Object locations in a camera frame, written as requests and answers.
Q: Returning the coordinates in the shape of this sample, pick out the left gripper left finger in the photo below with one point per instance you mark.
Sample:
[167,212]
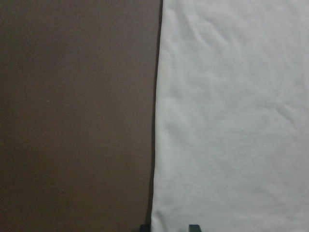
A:
[145,228]

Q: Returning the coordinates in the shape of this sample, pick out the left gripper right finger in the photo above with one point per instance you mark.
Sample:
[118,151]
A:
[194,228]

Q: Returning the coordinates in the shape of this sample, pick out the cream long-sleeve cat shirt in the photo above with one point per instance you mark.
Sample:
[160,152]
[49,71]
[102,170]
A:
[232,117]

